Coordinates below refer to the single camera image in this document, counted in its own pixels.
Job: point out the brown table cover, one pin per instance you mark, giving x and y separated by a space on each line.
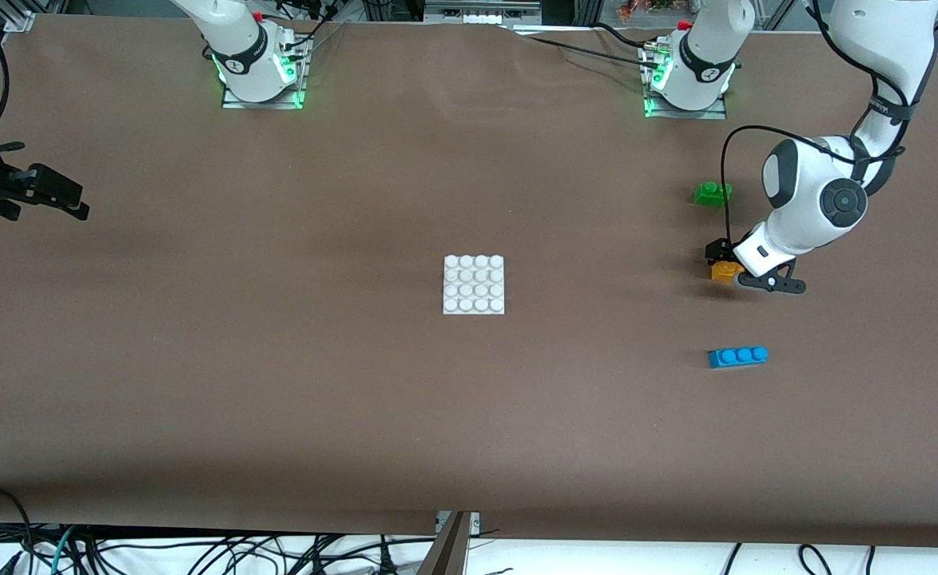
469 415

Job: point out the white studded base plate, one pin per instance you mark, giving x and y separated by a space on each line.
473 286

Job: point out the white terminal strip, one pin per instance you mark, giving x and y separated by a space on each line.
477 16

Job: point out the yellow two-stud block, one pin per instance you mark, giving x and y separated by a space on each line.
723 274

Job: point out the blue three-stud block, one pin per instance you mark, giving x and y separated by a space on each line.
737 358

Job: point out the aluminium frame rail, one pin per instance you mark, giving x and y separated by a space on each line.
17 20

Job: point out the green two-stud block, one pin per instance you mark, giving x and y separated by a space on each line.
711 196

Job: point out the silver metal bracket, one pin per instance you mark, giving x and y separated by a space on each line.
473 523

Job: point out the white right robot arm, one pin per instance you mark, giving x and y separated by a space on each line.
237 48

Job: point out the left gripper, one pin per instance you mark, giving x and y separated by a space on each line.
715 251

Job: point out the dark metal beam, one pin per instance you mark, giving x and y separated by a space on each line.
445 555

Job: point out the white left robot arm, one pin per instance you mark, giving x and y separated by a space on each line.
876 32

